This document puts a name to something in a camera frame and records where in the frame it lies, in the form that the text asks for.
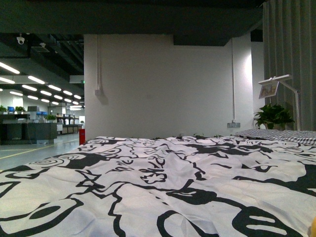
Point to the black and white patterned blanket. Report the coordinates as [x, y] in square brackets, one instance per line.
[172, 187]

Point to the small framed picture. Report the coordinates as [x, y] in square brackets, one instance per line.
[268, 89]

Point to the green potted plant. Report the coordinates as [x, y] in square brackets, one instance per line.
[270, 115]

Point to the white desk lamp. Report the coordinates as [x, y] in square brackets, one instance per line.
[282, 80]

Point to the dark office counter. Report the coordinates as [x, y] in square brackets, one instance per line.
[18, 130]

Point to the grey striped pillow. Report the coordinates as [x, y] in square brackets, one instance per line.
[303, 137]

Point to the grey green curtain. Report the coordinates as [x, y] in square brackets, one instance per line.
[289, 37]

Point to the orange plush toy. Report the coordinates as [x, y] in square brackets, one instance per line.
[312, 229]

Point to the wall power socket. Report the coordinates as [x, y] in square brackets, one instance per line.
[233, 124]

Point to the white dome security camera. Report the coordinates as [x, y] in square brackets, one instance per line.
[20, 40]

